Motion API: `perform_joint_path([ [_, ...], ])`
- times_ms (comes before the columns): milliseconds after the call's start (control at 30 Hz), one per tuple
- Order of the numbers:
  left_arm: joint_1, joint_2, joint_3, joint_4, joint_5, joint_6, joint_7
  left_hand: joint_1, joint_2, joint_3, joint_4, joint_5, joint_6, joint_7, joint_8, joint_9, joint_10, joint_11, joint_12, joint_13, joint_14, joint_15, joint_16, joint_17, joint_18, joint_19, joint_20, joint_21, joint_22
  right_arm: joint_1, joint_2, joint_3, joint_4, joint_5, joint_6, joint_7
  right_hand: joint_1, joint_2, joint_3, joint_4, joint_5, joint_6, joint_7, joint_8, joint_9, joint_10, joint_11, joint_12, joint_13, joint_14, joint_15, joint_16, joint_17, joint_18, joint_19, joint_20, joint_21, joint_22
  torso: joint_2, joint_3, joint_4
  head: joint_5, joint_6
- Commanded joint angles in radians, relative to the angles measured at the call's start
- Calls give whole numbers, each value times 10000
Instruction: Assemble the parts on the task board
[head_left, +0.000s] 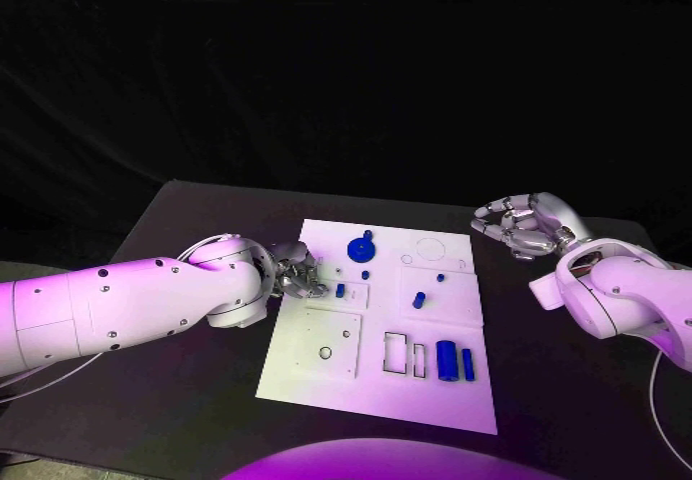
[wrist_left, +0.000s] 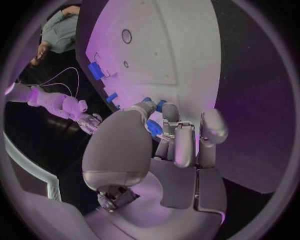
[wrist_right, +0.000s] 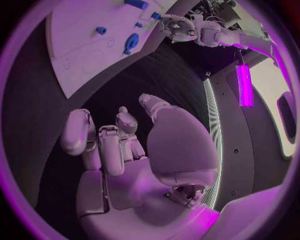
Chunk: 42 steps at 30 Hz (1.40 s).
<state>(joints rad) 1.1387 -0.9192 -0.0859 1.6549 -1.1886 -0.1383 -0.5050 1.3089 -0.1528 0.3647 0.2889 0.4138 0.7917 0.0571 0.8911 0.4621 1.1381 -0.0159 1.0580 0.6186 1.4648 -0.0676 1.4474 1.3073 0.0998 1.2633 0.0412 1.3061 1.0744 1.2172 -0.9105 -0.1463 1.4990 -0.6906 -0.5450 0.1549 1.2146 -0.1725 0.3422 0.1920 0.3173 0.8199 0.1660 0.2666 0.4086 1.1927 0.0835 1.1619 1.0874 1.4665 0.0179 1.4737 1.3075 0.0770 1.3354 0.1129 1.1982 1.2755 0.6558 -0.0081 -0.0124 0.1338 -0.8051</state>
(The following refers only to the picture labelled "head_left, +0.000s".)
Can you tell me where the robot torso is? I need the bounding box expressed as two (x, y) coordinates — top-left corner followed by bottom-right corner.
(219, 437), (566, 480)

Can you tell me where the white cable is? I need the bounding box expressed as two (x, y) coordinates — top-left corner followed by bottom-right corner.
(176, 233), (242, 263)
(648, 350), (692, 472)
(0, 351), (105, 405)

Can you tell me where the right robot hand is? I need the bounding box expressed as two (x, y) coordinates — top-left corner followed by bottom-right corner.
(468, 192), (595, 261)

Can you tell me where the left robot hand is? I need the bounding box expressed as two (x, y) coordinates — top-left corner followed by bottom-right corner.
(268, 240), (330, 300)

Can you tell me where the blue gear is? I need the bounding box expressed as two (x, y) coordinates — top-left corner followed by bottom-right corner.
(346, 229), (376, 263)

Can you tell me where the white task board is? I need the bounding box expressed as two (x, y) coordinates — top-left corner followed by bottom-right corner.
(253, 218), (499, 436)

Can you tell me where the thick blue long cylinder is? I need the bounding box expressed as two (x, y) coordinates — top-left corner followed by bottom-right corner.
(434, 339), (461, 383)

